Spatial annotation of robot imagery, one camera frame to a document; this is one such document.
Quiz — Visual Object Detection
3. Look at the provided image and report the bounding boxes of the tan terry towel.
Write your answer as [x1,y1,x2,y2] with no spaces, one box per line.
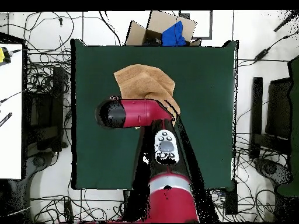
[113,64,181,130]

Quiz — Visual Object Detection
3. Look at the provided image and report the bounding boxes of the dark green table cloth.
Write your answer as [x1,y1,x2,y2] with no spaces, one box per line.
[70,38,239,191]

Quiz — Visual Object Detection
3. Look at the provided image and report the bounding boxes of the blue garment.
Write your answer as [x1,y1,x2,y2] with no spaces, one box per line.
[161,20,187,47]

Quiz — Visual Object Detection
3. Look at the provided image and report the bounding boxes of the open cardboard box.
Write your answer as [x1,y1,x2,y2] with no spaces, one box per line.
[124,10,202,47]

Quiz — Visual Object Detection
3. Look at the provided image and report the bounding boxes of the black equipment rack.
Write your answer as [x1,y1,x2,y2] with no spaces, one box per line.
[23,66,68,152]

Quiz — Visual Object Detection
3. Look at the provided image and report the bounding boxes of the black block under table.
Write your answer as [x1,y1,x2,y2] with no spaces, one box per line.
[224,180,238,215]

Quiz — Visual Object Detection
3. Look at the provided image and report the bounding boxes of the black chair base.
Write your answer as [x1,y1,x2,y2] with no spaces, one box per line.
[253,157,293,186]

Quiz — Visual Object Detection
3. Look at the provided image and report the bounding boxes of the black equipment box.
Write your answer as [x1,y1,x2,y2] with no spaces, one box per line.
[265,78,293,141]

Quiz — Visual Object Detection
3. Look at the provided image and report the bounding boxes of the black power adapter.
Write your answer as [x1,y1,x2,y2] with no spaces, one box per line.
[254,47,272,61]

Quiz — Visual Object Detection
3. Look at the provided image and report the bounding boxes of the white side table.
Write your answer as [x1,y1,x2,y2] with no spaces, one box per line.
[0,43,23,180]

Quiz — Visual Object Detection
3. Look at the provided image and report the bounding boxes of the black marked strip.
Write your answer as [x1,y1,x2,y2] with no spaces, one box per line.
[0,112,13,128]

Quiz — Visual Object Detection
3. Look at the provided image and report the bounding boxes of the green cloth on side table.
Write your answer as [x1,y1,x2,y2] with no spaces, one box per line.
[277,55,299,197]

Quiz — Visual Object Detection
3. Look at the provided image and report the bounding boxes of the black rod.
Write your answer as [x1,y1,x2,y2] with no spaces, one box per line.
[273,10,299,33]

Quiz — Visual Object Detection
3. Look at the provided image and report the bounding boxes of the black upright post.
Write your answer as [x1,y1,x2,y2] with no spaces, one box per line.
[249,76,264,160]

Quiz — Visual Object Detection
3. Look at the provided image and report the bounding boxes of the grey rectangular frame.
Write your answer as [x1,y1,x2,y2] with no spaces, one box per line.
[178,10,213,40]

